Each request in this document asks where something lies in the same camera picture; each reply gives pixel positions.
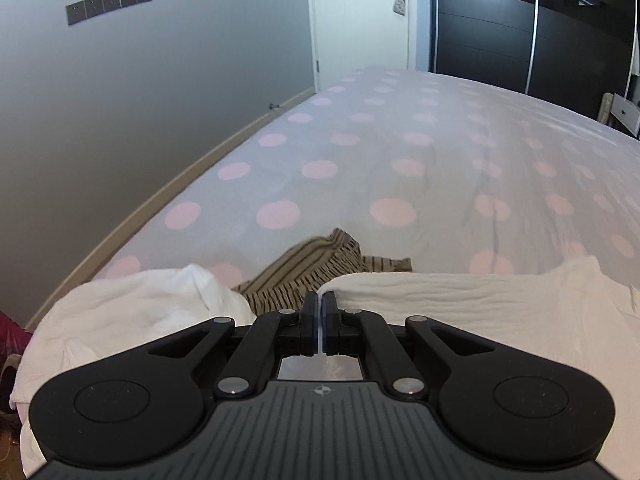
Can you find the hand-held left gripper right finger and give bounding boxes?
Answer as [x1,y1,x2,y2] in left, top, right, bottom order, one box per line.
[321,292,496,400]

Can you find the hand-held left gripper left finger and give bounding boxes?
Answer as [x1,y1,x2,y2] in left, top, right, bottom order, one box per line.
[145,292,319,400]

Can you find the white textured garment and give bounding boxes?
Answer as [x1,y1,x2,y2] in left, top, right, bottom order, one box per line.
[10,255,640,480]

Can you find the olive striped pants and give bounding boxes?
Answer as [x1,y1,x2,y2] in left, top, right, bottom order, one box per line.
[232,228,413,316]

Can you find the bed with pink-dotted sheet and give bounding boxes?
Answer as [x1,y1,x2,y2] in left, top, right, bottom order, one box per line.
[25,65,640,333]

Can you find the red plastic bag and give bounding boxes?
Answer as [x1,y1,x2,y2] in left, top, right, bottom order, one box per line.
[0,310,28,361]

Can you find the white door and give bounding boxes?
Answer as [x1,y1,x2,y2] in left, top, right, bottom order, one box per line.
[306,0,431,93]

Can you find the dark sliding wardrobe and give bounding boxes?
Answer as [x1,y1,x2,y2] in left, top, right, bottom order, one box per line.
[429,0,640,121]

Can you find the white bedside drawer unit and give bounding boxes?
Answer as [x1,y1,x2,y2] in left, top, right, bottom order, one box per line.
[600,92,640,140]

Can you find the grey wall switch panel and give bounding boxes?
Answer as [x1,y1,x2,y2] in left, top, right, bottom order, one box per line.
[66,0,154,26]

